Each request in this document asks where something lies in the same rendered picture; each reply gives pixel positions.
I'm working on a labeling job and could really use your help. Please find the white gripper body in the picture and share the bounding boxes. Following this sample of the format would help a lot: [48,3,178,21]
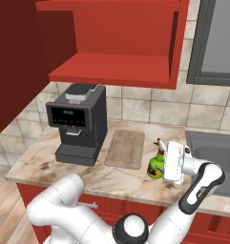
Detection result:
[162,140,185,187]

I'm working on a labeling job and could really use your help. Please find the green spray bottle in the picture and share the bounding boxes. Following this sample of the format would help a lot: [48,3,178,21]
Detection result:
[146,137,168,180]

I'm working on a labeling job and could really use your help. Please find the grey sink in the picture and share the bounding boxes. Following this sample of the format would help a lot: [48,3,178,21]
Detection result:
[184,130,230,199]

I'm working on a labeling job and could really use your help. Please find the wooden cutting board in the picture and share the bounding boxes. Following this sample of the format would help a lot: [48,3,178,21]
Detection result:
[103,129,146,171]

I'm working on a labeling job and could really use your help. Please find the dark red cabinet door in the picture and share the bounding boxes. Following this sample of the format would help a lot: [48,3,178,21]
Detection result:
[0,0,52,141]

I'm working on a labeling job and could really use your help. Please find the red base cabinets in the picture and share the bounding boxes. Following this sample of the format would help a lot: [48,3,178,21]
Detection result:
[15,182,230,244]

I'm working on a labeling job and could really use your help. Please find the black coffee machine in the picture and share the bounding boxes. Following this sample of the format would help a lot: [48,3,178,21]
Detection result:
[45,83,108,168]

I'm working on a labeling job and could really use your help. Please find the silver drawer handle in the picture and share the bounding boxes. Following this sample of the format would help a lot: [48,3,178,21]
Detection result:
[76,201,98,210]

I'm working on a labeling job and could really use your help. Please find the red open wall cabinet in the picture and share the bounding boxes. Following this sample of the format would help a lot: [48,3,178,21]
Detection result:
[35,0,191,91]

